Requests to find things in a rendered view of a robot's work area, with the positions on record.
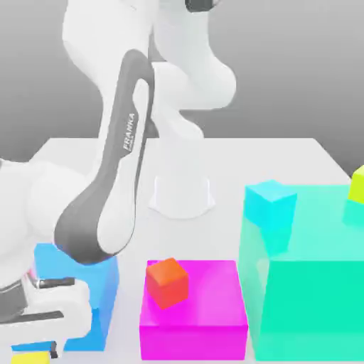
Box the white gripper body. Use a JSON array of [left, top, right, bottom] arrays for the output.
[[0, 295, 94, 347]]

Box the small yellow cube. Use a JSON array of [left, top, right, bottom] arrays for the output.
[[10, 351, 51, 364]]

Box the small orange cube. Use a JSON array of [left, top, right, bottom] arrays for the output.
[[145, 257, 189, 311]]

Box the small cyan cube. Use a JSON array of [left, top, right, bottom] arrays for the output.
[[243, 178, 299, 257]]

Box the small lime cube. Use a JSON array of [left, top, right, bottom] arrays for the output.
[[347, 164, 364, 206]]

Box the large blue box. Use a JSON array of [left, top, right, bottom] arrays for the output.
[[11, 242, 119, 353]]

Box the large magenta box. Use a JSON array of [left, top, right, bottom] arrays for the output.
[[138, 259, 250, 362]]

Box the large teal box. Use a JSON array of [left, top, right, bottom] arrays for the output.
[[237, 183, 364, 363]]

